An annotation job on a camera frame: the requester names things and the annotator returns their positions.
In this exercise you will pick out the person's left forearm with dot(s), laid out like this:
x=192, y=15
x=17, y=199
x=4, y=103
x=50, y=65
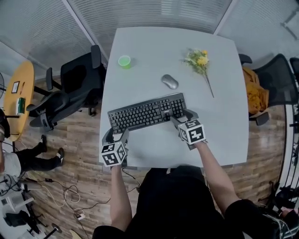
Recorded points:
x=120, y=200

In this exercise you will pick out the grey table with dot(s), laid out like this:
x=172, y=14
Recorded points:
x=151, y=46

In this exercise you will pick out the white framed card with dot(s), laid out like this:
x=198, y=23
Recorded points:
x=15, y=87

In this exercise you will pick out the person's right forearm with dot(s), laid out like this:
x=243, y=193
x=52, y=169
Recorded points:
x=217, y=172

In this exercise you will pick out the black mesh office chair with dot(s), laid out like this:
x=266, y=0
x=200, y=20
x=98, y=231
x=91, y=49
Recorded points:
x=280, y=81

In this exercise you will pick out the green and white box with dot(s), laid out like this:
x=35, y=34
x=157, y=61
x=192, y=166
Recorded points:
x=21, y=106

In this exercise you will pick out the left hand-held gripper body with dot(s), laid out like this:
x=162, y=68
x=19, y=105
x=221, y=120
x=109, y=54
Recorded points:
x=112, y=155

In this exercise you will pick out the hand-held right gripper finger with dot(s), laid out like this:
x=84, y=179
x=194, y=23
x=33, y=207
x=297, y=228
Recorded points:
x=192, y=114
x=176, y=122

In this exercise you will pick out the orange jacket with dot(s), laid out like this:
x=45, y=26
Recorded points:
x=254, y=95

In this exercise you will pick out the grey computer mouse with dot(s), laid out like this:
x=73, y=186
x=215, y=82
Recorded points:
x=169, y=81

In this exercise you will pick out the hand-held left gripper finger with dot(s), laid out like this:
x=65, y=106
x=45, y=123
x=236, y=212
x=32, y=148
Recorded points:
x=108, y=136
x=125, y=137

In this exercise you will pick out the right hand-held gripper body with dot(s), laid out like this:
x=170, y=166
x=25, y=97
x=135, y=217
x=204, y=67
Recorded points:
x=192, y=131

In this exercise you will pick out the white desk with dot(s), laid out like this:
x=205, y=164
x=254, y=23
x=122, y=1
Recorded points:
x=14, y=198

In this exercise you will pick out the black keyboard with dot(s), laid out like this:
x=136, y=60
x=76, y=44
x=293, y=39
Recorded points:
x=144, y=113

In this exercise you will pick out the green cup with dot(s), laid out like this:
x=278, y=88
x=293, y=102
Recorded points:
x=124, y=61

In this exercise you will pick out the white power strip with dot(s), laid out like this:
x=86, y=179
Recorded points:
x=80, y=214

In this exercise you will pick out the metal shelf rack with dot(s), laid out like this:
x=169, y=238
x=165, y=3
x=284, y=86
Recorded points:
x=292, y=151

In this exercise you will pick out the standing fan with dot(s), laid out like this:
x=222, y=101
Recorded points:
x=2, y=81

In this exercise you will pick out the round wooden side table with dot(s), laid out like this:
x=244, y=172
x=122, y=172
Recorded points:
x=25, y=74

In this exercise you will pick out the black padded office chair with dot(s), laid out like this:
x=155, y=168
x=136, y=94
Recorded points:
x=77, y=79

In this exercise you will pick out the yellow flower bouquet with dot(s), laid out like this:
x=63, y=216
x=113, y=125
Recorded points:
x=198, y=61

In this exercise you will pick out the person's black clothed body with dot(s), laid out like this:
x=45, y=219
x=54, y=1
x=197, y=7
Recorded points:
x=177, y=210

